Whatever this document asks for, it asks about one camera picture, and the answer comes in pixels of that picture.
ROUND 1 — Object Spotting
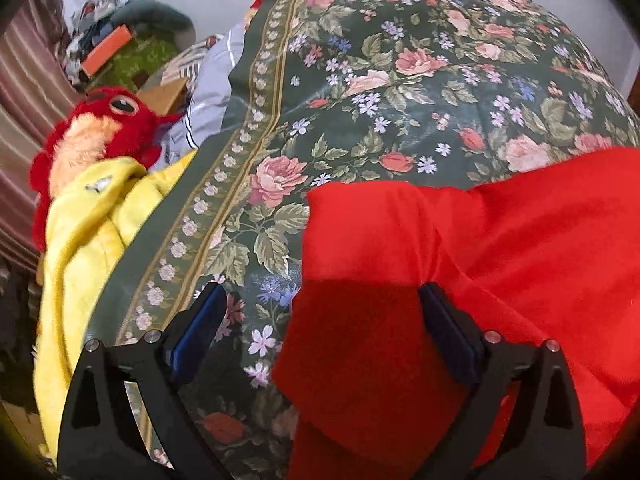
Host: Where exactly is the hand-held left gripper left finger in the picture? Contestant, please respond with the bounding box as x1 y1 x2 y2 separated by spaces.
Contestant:
56 282 232 480

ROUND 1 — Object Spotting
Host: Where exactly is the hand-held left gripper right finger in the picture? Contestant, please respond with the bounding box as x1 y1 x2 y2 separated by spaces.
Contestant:
417 282 587 480

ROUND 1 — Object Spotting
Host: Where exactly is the red zip jacket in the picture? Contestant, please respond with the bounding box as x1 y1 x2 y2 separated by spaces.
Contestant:
271 147 640 480

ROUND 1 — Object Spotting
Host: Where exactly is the yellow fleece blanket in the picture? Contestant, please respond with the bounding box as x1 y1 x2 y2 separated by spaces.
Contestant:
32 152 202 462

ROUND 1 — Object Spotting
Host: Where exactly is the red fluffy plush toy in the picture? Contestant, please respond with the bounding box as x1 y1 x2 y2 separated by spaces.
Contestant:
28 85 184 254

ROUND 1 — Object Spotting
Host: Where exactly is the brown cardboard box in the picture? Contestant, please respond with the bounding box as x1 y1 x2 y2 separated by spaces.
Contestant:
141 75 192 117

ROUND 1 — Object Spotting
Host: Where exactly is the floral green bedspread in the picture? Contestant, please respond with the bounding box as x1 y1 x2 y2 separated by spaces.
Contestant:
81 0 640 480

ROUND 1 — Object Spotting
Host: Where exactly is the leaf-patterned pillow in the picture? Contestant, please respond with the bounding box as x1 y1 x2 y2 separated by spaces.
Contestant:
159 34 227 87

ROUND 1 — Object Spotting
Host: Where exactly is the green patterned cloth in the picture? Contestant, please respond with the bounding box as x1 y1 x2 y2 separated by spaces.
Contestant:
94 32 184 94

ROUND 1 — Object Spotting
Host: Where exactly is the brown striped curtain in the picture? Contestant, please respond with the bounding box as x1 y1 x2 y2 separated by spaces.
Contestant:
0 0 87 273

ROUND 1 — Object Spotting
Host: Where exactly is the orange box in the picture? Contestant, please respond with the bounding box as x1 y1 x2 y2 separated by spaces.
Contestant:
80 25 136 77

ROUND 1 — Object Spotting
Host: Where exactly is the dark grey cushion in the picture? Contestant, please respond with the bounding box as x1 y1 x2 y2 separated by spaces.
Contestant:
107 0 197 44

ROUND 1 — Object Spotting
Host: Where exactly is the pile of clutter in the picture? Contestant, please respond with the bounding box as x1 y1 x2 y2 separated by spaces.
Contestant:
64 0 152 87

